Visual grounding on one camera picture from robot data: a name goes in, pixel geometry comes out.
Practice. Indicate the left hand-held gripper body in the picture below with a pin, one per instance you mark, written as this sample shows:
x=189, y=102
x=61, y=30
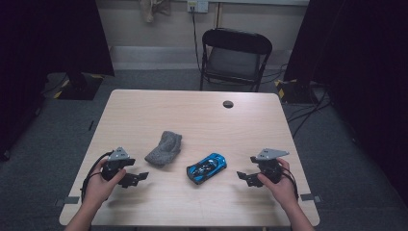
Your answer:
x=119, y=155

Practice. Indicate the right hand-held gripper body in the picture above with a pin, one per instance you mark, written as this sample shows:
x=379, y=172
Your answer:
x=271, y=153

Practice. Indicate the blue toy car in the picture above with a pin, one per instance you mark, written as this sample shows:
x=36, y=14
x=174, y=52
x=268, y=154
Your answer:
x=207, y=168

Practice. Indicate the person's right hand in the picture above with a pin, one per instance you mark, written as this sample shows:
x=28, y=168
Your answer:
x=284, y=194

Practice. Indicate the person's left hand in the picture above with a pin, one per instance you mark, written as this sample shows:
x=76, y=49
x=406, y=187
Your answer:
x=96, y=192

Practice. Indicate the grey tape strip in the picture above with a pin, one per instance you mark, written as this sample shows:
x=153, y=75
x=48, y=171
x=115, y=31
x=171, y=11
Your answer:
x=69, y=200
x=309, y=197

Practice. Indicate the black table grommet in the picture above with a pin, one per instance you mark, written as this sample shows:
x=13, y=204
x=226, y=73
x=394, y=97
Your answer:
x=228, y=104

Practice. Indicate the black stand base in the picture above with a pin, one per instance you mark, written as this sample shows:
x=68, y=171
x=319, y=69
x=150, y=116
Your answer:
x=295, y=91
x=78, y=88

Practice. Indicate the black folding chair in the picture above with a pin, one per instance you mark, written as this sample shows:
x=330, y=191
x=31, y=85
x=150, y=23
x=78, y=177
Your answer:
x=235, y=61

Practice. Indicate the black curtain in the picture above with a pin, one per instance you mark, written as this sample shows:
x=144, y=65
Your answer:
x=48, y=48
x=359, y=64

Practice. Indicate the beige hanging cloth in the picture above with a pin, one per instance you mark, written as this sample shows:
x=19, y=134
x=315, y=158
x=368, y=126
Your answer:
x=154, y=8

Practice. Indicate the white wall socket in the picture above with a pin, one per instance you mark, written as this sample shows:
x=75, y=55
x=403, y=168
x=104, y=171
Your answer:
x=198, y=5

